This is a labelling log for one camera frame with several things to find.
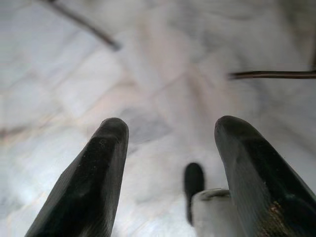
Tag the thin dark rod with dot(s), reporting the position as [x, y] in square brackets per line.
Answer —
[91, 27]
[271, 74]

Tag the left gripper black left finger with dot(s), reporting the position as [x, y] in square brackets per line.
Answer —
[89, 182]

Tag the grey robot lower leg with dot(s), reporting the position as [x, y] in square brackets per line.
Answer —
[212, 214]

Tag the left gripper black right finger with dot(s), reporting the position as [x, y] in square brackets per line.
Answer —
[254, 177]

